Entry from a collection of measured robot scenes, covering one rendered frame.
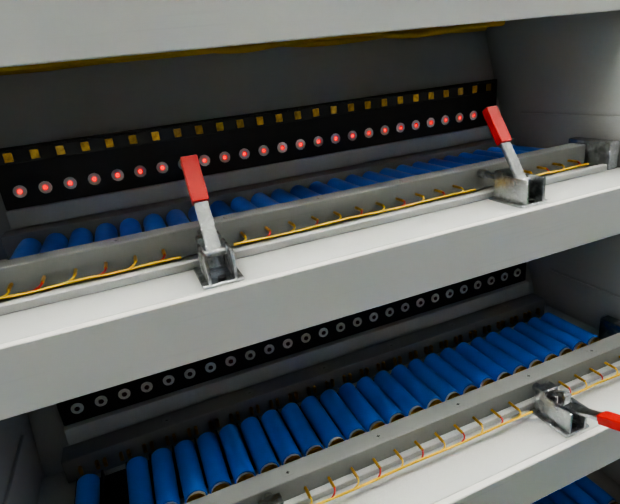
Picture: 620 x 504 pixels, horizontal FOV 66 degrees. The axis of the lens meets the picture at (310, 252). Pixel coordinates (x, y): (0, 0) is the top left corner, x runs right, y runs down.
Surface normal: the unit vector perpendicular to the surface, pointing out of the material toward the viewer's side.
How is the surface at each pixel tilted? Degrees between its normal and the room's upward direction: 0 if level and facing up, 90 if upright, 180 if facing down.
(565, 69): 90
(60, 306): 17
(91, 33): 107
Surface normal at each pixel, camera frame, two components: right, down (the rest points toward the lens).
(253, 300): 0.37, 0.29
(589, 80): -0.92, 0.23
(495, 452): -0.11, -0.93
